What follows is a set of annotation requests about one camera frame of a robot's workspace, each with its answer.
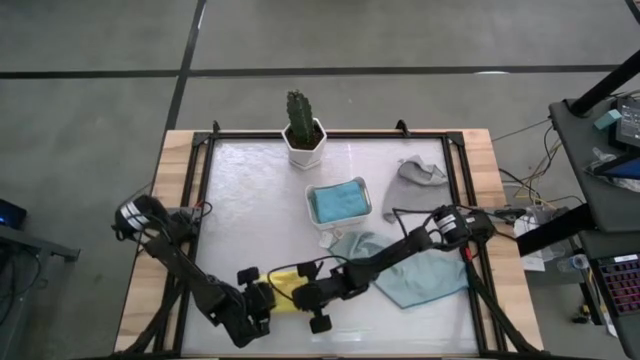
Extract blue-lit black device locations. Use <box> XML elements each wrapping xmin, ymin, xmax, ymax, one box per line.
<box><xmin>0</xmin><ymin>198</ymin><xmax>27</xmax><ymax>230</ymax></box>

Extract grey side table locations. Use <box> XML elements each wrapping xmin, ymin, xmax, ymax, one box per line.
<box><xmin>0</xmin><ymin>224</ymin><xmax>81</xmax><ymax>360</ymax></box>

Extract white hexagonal plant pot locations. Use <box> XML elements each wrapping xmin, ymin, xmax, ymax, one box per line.
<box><xmin>281</xmin><ymin>117</ymin><xmax>328</xmax><ymax>171</ymax></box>

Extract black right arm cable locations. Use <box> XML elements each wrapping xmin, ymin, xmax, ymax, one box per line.
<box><xmin>267</xmin><ymin>203</ymin><xmax>471</xmax><ymax>301</ymax></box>

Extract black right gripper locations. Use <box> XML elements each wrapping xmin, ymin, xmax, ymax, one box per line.
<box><xmin>292</xmin><ymin>260</ymin><xmax>352</xmax><ymax>335</ymax></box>

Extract yellow microfiber towel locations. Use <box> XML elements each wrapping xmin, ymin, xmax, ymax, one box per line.
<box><xmin>257</xmin><ymin>269</ymin><xmax>309</xmax><ymax>315</ymax></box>

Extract bright blue microfiber towel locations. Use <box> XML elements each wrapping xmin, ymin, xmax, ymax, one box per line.
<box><xmin>312</xmin><ymin>180</ymin><xmax>367</xmax><ymax>225</ymax></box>

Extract green cactus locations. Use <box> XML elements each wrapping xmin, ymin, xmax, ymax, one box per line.
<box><xmin>285</xmin><ymin>89</ymin><xmax>317</xmax><ymax>149</ymax></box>

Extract black aluminium station frame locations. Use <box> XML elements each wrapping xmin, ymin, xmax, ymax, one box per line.
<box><xmin>114</xmin><ymin>119</ymin><xmax>544</xmax><ymax>360</ymax></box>

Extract black screen device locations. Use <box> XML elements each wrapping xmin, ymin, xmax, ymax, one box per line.
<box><xmin>614</xmin><ymin>97</ymin><xmax>640</xmax><ymax>151</ymax></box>

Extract white plastic bin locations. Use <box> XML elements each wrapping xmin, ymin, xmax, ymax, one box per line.
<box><xmin>304</xmin><ymin>175</ymin><xmax>374</xmax><ymax>231</ymax></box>

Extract thin grey floor cable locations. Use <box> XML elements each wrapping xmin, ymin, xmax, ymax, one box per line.
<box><xmin>492</xmin><ymin>117</ymin><xmax>552</xmax><ymax>143</ymax></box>

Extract white papers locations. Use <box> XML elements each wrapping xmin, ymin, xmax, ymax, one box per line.
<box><xmin>512</xmin><ymin>204</ymin><xmax>556</xmax><ymax>272</ymax></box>

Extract clear plastic bottle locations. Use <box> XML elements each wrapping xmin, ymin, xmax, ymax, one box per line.
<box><xmin>557</xmin><ymin>253</ymin><xmax>591</xmax><ymax>274</ymax></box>

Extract grey cart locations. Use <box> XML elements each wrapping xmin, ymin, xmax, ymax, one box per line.
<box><xmin>547</xmin><ymin>97</ymin><xmax>640</xmax><ymax>234</ymax></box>

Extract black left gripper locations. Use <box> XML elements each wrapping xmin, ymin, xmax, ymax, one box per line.
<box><xmin>219</xmin><ymin>267</ymin><xmax>277</xmax><ymax>350</ymax></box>

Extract clear plastic bag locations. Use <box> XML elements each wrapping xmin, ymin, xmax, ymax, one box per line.
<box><xmin>587</xmin><ymin>147</ymin><xmax>640</xmax><ymax>194</ymax></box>

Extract keyboard with colourful keys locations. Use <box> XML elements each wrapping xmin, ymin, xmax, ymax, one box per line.
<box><xmin>597</xmin><ymin>253</ymin><xmax>640</xmax><ymax>317</ymax></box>

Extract small teal box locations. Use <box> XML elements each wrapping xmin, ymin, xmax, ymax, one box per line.
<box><xmin>593</xmin><ymin>108</ymin><xmax>623</xmax><ymax>131</ymax></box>

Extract black slanted post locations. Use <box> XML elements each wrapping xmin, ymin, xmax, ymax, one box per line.
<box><xmin>569</xmin><ymin>49</ymin><xmax>640</xmax><ymax>117</ymax></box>

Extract black crossbar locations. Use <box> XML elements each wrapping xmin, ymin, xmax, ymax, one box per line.
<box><xmin>514</xmin><ymin>202</ymin><xmax>596</xmax><ymax>257</ymax></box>

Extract grey microfiber towel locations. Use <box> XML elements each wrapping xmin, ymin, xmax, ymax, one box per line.
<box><xmin>382</xmin><ymin>154</ymin><xmax>451</xmax><ymax>225</ymax></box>

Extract pale teal microfiber towel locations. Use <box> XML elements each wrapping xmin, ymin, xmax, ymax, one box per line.
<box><xmin>329</xmin><ymin>230</ymin><xmax>470</xmax><ymax>310</ymax></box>

